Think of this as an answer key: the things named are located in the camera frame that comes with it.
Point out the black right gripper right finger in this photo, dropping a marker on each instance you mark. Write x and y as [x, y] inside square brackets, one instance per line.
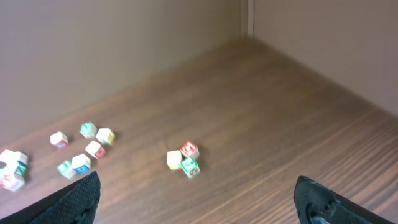
[315, 203]

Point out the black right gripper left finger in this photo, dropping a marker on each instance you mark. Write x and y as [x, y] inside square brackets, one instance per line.
[74, 204]

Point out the yellow edged picture block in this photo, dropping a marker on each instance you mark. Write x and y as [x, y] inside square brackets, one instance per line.
[105, 136]

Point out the yellow side picture block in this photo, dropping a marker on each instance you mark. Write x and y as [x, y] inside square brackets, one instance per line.
[174, 159]

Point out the green J letter block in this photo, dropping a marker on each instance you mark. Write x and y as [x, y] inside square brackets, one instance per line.
[190, 167]

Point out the red letter wooden block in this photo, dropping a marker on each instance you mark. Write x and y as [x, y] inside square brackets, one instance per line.
[190, 149]

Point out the green E letter block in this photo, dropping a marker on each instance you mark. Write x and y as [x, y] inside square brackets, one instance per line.
[66, 169]

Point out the snail picture blue block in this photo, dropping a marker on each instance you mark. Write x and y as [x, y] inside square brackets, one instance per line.
[81, 163]

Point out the green Z side block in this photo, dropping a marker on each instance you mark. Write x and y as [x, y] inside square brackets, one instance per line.
[16, 168]

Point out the block with red side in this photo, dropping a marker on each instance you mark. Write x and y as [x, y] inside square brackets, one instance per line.
[59, 140]

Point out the red V letter block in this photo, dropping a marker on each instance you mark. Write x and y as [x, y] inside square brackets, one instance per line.
[12, 182]

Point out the green N letter block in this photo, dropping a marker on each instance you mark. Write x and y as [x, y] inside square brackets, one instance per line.
[88, 130]

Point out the block with blue side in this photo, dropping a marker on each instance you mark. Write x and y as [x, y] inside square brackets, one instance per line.
[21, 157]

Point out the green A letter block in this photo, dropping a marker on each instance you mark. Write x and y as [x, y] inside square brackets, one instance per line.
[1, 173]

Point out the plain top far-left block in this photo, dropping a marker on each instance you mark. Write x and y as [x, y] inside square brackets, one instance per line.
[7, 156]

